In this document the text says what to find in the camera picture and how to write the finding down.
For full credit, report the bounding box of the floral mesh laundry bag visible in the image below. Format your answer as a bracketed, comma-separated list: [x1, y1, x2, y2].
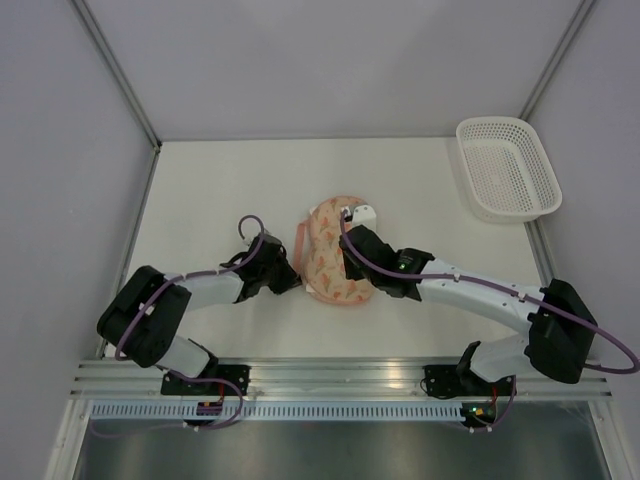
[293, 195, 376, 307]

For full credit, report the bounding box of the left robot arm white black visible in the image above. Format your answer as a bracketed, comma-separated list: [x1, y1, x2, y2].
[97, 234, 302, 396]

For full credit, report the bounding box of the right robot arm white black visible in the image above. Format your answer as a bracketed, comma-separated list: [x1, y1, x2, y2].
[339, 225, 596, 395]

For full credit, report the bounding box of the white perforated plastic basket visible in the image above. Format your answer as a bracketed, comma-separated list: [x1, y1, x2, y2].
[456, 116, 563, 223]

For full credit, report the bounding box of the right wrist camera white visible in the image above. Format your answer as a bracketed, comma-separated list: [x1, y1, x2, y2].
[341, 204, 377, 231]

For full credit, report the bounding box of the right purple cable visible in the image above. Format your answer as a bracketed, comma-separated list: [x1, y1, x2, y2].
[339, 212, 640, 435]

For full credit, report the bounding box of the purple cable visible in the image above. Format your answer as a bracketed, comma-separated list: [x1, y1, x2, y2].
[113, 214, 246, 440]
[339, 212, 640, 435]

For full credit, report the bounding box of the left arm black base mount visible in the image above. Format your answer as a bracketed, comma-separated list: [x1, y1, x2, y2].
[161, 364, 251, 397]

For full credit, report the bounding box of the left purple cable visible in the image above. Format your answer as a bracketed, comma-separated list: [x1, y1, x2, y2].
[113, 214, 246, 440]

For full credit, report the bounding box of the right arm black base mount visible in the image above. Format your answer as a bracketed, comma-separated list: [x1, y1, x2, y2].
[420, 364, 483, 400]

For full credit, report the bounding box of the aluminium mounting rail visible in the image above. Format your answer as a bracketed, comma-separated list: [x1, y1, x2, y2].
[69, 357, 612, 402]

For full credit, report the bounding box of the white slotted cable duct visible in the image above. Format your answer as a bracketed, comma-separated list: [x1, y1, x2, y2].
[91, 400, 464, 422]

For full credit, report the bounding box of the right aluminium frame post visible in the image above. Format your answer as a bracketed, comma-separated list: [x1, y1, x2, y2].
[518, 0, 599, 121]

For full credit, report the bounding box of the aluminium frame post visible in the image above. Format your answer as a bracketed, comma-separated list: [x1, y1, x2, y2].
[69, 0, 162, 153]
[518, 0, 599, 121]

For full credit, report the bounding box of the left aluminium frame post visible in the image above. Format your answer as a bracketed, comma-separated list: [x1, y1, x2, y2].
[69, 0, 162, 153]

